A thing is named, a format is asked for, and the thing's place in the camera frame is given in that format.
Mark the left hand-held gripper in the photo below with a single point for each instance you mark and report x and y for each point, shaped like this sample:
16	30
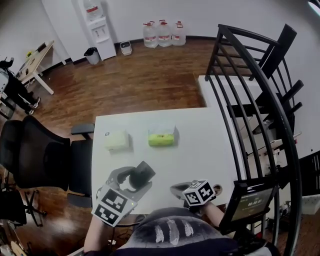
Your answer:
112	205

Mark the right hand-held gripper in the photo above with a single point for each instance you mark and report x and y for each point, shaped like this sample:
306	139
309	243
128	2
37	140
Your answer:
200	193

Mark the black computer mouse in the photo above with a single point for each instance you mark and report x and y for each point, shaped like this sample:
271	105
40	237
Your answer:
142	172

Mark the person's right forearm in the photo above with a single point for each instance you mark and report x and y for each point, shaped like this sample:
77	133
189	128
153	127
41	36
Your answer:
215	215

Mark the person's left forearm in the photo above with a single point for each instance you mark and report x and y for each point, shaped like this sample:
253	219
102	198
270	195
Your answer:
96	237

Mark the pale yellow tissue pack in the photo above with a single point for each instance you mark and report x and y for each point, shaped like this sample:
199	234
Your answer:
116	140

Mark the person's dark feather-print shirt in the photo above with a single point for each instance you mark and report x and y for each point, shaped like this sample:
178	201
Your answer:
175	240

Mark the green tissue pack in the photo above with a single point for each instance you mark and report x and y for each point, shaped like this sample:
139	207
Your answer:
161	138

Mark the black tablet screen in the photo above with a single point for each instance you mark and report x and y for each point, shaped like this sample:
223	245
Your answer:
250	206

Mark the black office chair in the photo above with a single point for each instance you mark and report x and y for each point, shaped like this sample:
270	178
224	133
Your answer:
32	155

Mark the black swivel chair base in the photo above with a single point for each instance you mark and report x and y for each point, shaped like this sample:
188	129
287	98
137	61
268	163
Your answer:
30	207

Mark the black metal rack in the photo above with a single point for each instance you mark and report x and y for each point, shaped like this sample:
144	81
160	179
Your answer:
275	100

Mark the white storage box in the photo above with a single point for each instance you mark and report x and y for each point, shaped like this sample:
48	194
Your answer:
311	205

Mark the grey trash bin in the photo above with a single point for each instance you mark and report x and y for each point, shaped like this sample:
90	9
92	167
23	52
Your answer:
92	56

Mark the small white bucket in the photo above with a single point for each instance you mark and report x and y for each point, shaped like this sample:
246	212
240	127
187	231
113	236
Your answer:
125	48

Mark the white water dispenser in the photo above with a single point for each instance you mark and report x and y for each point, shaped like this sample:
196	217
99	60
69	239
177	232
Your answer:
102	42

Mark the light wooden desk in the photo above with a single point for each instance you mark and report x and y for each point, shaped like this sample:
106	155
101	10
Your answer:
37	61

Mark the black flat device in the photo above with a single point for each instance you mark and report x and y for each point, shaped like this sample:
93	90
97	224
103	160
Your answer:
41	46

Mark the yellow-green small object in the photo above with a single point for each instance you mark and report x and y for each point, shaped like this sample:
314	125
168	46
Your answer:
29	53

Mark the dispenser water bottle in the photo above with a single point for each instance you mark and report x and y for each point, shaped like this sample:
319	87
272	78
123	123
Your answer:
93	10

